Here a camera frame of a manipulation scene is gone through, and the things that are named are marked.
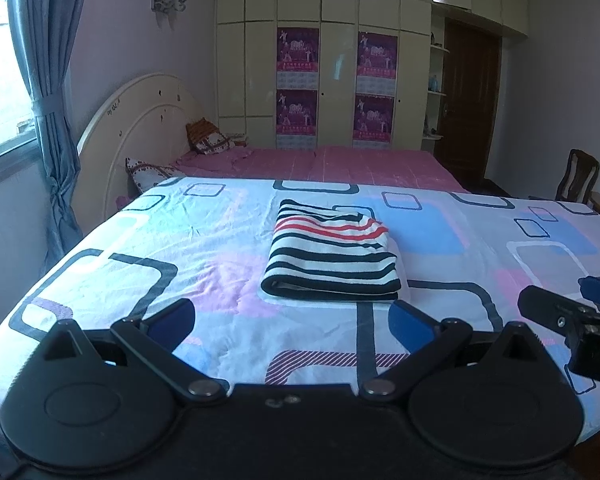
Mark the wooden chair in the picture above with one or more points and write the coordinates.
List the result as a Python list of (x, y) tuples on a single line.
[(577, 177)]

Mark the orange patterned pillow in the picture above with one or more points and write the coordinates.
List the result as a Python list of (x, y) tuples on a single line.
[(207, 137)]

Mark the blue curtain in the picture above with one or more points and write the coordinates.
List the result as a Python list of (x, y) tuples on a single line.
[(50, 85)]

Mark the small blue bottle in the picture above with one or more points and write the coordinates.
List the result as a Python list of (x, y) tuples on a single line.
[(434, 82)]

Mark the white patterned pillow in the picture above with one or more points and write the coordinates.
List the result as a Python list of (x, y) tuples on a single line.
[(152, 175)]

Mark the brown wooden door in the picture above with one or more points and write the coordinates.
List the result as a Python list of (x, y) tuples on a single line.
[(467, 110)]

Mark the cream corner shelf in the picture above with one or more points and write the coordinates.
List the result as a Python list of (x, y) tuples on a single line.
[(436, 95)]

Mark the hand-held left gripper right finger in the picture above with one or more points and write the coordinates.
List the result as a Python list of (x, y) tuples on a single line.
[(410, 322)]

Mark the cream wardrobe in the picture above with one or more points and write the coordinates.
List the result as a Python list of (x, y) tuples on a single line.
[(335, 10)]

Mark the purple wall poster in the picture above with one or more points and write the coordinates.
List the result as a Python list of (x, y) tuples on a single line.
[(298, 55), (296, 117), (376, 57), (373, 120)]

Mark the pink bed sheet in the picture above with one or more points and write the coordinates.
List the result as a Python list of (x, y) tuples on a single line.
[(355, 165)]

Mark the printed bed sheet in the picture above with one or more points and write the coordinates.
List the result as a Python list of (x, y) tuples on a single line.
[(180, 240)]

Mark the striped knit sweater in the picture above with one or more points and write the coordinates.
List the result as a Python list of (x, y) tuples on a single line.
[(330, 255)]

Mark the window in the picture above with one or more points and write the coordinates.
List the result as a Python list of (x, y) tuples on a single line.
[(0, 85)]

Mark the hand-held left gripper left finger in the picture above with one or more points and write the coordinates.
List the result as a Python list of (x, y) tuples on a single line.
[(172, 317)]

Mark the cream round headboard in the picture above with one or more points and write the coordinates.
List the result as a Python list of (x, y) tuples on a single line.
[(130, 130)]

